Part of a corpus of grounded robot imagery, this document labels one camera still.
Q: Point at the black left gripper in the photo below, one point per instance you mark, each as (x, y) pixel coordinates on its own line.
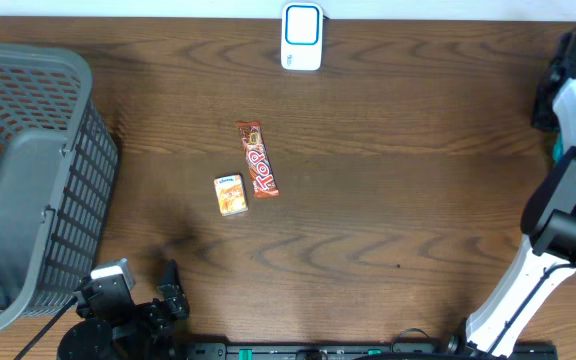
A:
(159, 320)

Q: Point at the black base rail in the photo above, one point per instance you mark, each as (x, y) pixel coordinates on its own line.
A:
(218, 351)

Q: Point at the red chocolate bar wrapper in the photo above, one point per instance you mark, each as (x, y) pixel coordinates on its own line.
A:
(256, 156)

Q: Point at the teal mouthwash bottle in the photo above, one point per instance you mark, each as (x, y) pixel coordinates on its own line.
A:
(557, 149)

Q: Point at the grey plastic mesh basket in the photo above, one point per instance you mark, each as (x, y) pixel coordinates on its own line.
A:
(58, 168)

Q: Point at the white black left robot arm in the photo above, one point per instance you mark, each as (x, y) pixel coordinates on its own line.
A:
(96, 339)

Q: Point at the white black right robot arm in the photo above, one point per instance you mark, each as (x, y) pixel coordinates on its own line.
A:
(547, 252)

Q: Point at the small orange box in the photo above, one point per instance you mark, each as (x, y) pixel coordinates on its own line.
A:
(230, 193)

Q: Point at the white barcode scanner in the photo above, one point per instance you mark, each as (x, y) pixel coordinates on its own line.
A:
(301, 36)

